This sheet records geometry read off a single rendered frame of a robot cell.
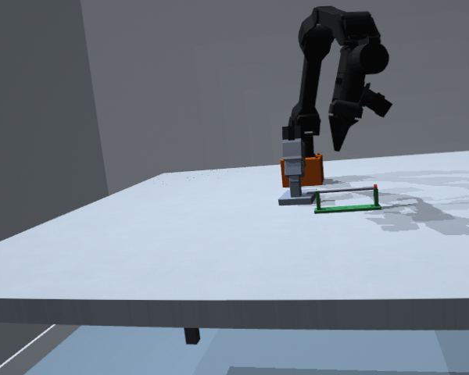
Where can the grey metal pin with red cap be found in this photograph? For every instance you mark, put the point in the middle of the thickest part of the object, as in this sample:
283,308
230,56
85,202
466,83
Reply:
344,189

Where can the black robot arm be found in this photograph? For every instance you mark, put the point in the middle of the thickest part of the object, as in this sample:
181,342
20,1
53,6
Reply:
362,54

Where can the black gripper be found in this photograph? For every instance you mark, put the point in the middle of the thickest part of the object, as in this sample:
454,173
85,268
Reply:
345,106

